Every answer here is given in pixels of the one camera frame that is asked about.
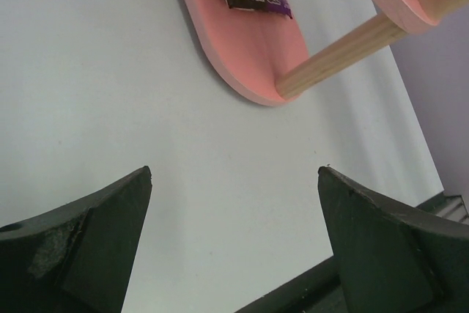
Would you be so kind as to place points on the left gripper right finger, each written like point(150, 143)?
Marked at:
point(392, 257)

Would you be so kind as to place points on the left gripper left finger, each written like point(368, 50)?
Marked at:
point(77, 257)

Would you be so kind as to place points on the pink tiered shelf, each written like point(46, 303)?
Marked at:
point(264, 57)

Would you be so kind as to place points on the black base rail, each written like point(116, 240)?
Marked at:
point(319, 289)

